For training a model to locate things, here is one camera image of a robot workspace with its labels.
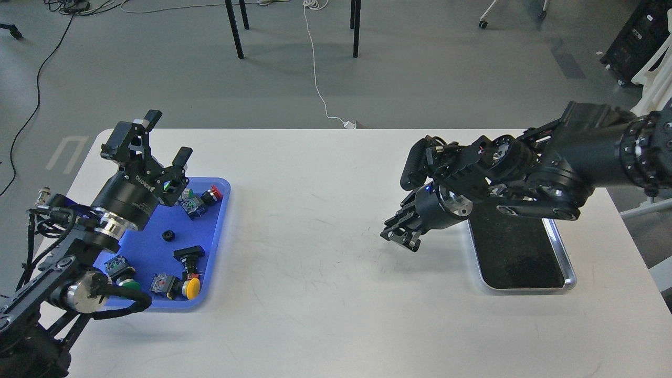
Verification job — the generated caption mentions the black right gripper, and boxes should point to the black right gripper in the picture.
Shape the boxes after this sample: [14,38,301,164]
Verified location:
[380,185,473,252]

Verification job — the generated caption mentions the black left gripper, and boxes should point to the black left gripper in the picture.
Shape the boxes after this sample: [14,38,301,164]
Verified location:
[91,110,193,230]

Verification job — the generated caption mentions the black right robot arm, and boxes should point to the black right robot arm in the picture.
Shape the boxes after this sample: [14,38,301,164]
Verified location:
[380,101,671,251]

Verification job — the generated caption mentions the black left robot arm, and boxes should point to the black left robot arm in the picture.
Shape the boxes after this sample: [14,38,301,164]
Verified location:
[1,110,192,377]

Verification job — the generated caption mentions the silver metal tray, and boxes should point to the silver metal tray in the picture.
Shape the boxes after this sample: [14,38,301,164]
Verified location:
[468,204,577,295]

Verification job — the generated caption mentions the blue plastic tray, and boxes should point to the blue plastic tray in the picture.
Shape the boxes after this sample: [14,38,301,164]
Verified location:
[119,177,231,312]

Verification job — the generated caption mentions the green terminal push button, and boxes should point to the green terminal push button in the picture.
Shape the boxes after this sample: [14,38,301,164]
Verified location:
[175,187,208,221]

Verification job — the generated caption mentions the green mushroom push button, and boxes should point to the green mushroom push button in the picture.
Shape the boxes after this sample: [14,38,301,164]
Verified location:
[103,255,141,290]

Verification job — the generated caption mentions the white chair wheel base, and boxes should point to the white chair wheel base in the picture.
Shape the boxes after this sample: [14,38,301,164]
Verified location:
[478,1,552,29]

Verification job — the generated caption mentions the black table legs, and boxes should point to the black table legs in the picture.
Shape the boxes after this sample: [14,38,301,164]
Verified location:
[224,0,362,60]

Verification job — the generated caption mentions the white office chair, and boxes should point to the white office chair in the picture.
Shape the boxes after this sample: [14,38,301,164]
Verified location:
[631,36,671,117]

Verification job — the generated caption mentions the black equipment case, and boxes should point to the black equipment case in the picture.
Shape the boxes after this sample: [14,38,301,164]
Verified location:
[600,1,671,86]

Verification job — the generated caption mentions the red push button switch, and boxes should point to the red push button switch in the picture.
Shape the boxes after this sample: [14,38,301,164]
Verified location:
[200,184,223,206]

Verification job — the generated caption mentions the black push button switch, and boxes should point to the black push button switch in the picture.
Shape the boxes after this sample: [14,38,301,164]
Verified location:
[173,246,205,280]

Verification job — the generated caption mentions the black floor cable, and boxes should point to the black floor cable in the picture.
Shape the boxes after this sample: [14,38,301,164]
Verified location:
[0,0,90,200]

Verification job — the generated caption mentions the yellow push button switch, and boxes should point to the yellow push button switch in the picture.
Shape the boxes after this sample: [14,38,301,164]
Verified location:
[149,273,201,300]

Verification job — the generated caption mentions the white power cable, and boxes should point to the white power cable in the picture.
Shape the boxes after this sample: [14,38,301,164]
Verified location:
[302,0,358,130]

